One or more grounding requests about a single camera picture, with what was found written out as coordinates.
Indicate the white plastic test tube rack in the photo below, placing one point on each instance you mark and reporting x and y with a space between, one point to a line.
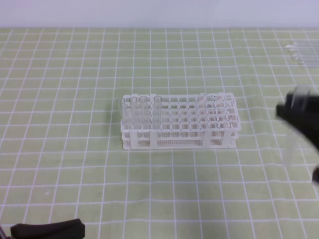
187 122

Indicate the clear test tube far left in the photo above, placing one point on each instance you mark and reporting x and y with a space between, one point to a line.
121 103

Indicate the green grid tablecloth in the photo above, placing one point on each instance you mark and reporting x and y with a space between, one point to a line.
61 153

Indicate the clear spare test tubes pile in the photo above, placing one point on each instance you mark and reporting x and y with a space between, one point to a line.
304 52

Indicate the clear glass test tube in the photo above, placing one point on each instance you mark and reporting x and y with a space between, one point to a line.
294 134

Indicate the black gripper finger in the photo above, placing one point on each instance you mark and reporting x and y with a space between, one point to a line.
305 121

